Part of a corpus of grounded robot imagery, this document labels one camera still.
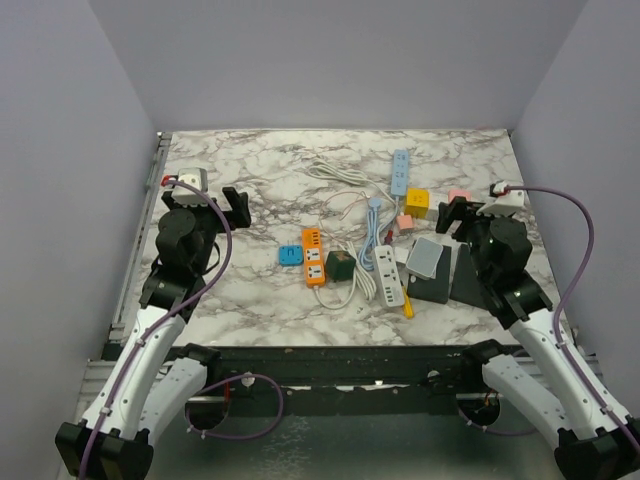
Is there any teal blue plug block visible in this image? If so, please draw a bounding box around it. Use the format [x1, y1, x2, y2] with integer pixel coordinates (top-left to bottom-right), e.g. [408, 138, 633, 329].
[278, 245, 304, 267]

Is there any yellow cube socket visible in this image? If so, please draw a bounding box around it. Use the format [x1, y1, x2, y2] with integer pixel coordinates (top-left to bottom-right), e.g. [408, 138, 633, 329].
[403, 187, 430, 219]

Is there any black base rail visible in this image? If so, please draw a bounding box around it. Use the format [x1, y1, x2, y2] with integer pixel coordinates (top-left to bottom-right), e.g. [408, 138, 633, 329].
[189, 340, 507, 424]

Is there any small pink plug adapter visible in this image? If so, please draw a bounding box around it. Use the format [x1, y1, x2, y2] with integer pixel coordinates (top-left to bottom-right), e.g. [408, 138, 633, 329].
[396, 214, 415, 235]

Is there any white cable bundle left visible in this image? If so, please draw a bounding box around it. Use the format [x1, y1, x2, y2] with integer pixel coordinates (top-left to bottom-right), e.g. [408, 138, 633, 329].
[313, 240, 379, 311]

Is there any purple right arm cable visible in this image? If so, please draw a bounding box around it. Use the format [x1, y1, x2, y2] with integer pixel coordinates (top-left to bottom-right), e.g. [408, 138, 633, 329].
[457, 185, 640, 451]

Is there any light blue coiled cable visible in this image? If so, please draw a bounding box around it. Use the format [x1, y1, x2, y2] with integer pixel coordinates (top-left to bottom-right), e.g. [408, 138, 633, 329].
[357, 195, 401, 274]

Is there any yellow handled screwdriver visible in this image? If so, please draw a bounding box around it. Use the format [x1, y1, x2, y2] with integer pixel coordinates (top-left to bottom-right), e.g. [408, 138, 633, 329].
[403, 292, 414, 319]

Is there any black flat block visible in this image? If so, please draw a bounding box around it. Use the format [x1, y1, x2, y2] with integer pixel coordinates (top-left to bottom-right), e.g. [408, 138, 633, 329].
[449, 244, 486, 310]

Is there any black block under box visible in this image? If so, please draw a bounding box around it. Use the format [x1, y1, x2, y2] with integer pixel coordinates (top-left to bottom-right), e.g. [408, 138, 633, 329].
[407, 246, 452, 304]

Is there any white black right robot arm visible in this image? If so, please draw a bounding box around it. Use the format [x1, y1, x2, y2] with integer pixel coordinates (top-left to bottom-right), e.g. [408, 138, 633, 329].
[436, 197, 639, 479]

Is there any dark green plug adapter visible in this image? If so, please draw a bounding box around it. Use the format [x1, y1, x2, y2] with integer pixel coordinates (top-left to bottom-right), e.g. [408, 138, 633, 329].
[325, 250, 356, 282]

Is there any white green usb charger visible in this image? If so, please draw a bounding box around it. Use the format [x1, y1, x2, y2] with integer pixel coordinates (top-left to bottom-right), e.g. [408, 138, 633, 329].
[372, 245, 405, 308]

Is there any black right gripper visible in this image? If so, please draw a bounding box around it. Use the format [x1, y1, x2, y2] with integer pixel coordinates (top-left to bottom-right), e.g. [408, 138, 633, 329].
[436, 194, 513, 283]

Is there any white coiled cable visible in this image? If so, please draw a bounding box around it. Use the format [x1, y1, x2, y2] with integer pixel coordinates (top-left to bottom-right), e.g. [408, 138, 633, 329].
[305, 153, 374, 194]

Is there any orange power strip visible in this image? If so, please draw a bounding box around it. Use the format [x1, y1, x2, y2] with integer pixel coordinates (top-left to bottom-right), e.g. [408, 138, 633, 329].
[301, 228, 326, 289]

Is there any white tiger cube socket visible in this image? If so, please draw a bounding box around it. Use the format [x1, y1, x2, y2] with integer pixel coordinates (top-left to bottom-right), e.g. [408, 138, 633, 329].
[425, 195, 442, 222]

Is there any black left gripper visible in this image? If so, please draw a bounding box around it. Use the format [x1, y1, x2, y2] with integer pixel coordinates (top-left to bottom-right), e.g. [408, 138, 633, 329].
[162, 186, 249, 275]

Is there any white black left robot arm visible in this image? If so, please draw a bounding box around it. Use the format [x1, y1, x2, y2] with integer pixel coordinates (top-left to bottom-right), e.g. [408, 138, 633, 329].
[55, 178, 251, 479]

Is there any light blue power strip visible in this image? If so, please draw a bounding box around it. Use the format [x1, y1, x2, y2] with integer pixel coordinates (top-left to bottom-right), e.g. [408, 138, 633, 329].
[390, 149, 410, 197]

